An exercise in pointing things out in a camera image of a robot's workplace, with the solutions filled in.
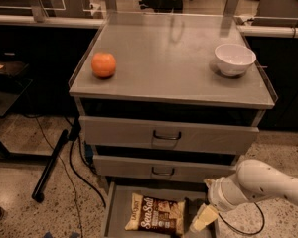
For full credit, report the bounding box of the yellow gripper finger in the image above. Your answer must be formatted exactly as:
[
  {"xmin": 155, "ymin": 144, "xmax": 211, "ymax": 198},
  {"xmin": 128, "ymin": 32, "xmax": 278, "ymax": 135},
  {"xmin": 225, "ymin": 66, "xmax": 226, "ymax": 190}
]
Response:
[{"xmin": 190, "ymin": 203, "xmax": 219, "ymax": 233}]

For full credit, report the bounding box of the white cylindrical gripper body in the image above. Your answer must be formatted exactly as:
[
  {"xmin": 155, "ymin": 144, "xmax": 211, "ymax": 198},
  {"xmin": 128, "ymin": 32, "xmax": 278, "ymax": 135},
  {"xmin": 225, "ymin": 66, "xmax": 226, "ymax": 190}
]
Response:
[{"xmin": 207, "ymin": 177, "xmax": 246, "ymax": 212}]

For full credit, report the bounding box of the brown sea salt chip bag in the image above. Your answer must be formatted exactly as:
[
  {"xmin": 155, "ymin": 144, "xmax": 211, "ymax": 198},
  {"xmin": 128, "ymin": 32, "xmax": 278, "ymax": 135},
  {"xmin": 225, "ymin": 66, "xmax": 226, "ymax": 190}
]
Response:
[{"xmin": 125, "ymin": 193, "xmax": 186, "ymax": 237}]

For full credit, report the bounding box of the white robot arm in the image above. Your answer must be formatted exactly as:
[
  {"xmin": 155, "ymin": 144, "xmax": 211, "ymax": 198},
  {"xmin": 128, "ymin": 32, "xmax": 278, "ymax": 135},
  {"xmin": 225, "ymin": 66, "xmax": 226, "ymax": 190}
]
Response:
[{"xmin": 190, "ymin": 159, "xmax": 298, "ymax": 233}]

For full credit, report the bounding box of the grey bottom drawer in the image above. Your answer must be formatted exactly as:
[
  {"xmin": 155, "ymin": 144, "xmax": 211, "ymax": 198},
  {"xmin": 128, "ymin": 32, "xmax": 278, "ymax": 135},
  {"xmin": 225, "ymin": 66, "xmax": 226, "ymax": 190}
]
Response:
[{"xmin": 101, "ymin": 178, "xmax": 220, "ymax": 238}]

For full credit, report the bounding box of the grey drawer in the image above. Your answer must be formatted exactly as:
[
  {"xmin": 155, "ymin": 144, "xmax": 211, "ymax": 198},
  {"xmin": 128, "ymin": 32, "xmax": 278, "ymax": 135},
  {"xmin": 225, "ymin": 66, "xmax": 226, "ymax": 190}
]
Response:
[
  {"xmin": 93, "ymin": 155, "xmax": 235, "ymax": 183},
  {"xmin": 101, "ymin": 178, "xmax": 220, "ymax": 238},
  {"xmin": 79, "ymin": 116, "xmax": 259, "ymax": 155}
]

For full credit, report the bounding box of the grey drawer cabinet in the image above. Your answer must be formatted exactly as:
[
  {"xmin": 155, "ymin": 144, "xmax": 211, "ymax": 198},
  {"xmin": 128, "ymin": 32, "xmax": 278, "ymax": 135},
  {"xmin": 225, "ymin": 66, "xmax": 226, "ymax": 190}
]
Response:
[{"xmin": 69, "ymin": 11, "xmax": 278, "ymax": 196}]

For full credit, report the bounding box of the grey middle drawer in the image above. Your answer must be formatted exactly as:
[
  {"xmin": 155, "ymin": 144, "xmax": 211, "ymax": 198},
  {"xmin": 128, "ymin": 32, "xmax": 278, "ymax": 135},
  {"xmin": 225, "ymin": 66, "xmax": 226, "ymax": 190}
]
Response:
[{"xmin": 93, "ymin": 155, "xmax": 235, "ymax": 183}]

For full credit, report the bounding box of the grey top drawer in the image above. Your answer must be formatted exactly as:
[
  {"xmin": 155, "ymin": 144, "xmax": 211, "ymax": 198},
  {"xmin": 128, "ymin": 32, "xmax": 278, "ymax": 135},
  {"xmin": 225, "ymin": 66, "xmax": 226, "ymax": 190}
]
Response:
[{"xmin": 79, "ymin": 116, "xmax": 259, "ymax": 155}]

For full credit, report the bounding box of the white bowl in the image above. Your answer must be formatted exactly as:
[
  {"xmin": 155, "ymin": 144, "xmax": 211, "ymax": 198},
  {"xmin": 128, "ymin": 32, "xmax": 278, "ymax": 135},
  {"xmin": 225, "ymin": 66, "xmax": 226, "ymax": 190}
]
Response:
[{"xmin": 215, "ymin": 44, "xmax": 256, "ymax": 76}]

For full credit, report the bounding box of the black stand leg bar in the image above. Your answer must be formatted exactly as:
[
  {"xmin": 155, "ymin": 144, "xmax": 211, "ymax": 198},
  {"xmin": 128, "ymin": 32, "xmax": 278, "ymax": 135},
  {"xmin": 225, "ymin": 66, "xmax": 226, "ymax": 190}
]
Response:
[{"xmin": 32, "ymin": 130, "xmax": 68, "ymax": 203}]

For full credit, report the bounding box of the orange fruit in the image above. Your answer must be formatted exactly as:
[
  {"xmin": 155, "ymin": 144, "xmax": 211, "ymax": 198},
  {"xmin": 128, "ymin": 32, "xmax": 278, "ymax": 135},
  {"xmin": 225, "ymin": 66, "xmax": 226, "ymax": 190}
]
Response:
[{"xmin": 91, "ymin": 53, "xmax": 116, "ymax": 78}]

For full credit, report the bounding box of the black side table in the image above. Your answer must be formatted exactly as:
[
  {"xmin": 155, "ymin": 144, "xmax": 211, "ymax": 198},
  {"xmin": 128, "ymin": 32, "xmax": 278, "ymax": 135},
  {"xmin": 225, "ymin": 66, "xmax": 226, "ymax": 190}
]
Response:
[{"xmin": 0, "ymin": 52, "xmax": 31, "ymax": 162}]

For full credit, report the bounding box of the black floor cable loop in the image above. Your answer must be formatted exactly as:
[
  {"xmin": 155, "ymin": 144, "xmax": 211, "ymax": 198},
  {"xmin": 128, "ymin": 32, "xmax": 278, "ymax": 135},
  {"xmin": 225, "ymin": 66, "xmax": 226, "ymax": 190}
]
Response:
[{"xmin": 218, "ymin": 201, "xmax": 266, "ymax": 236}]

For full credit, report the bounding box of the black cable on floor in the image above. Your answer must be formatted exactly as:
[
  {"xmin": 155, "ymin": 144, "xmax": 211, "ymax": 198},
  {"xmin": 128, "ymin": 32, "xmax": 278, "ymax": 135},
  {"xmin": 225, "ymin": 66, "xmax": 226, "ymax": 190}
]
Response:
[{"xmin": 68, "ymin": 116, "xmax": 107, "ymax": 208}]

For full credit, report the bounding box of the white counter rail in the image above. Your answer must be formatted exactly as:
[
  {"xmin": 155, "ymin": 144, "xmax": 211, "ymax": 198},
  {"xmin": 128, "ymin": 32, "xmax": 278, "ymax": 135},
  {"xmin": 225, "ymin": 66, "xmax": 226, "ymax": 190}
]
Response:
[{"xmin": 0, "ymin": 15, "xmax": 105, "ymax": 29}]

